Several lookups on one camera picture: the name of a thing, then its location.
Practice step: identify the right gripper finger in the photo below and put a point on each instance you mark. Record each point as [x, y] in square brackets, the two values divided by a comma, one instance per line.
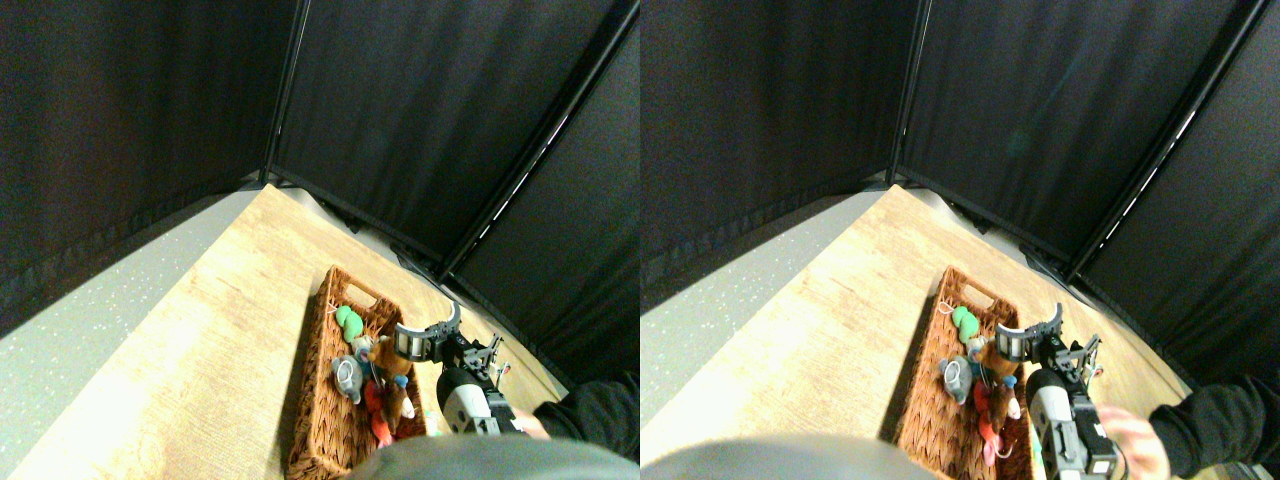
[1011, 342]
[1054, 322]
[453, 322]
[410, 342]

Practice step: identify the blue white plush toy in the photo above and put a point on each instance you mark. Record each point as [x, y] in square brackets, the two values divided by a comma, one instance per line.
[362, 348]
[976, 348]

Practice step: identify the brown plush toy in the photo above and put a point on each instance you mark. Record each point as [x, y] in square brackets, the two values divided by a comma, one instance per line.
[1000, 385]
[395, 385]

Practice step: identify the green toy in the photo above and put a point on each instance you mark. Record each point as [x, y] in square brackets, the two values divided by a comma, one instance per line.
[965, 322]
[350, 322]

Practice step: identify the red toy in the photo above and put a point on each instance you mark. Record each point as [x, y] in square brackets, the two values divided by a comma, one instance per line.
[378, 415]
[990, 425]

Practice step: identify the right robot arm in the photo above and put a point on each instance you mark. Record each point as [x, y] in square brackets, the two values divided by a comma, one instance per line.
[1060, 425]
[470, 405]

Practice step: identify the person's hand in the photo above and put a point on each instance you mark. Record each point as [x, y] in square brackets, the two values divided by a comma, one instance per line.
[532, 425]
[1135, 445]

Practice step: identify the black curtain stand foot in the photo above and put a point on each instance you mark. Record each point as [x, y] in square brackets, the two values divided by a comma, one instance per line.
[420, 262]
[1048, 262]
[968, 215]
[342, 215]

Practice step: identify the brown wicker basket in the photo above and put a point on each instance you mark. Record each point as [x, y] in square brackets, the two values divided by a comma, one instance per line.
[315, 420]
[925, 420]

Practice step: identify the black curtain stand pole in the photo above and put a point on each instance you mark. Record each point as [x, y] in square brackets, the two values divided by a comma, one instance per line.
[530, 150]
[908, 90]
[1160, 150]
[285, 90]

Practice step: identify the black bracket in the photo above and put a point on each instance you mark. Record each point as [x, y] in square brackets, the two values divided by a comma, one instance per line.
[1088, 356]

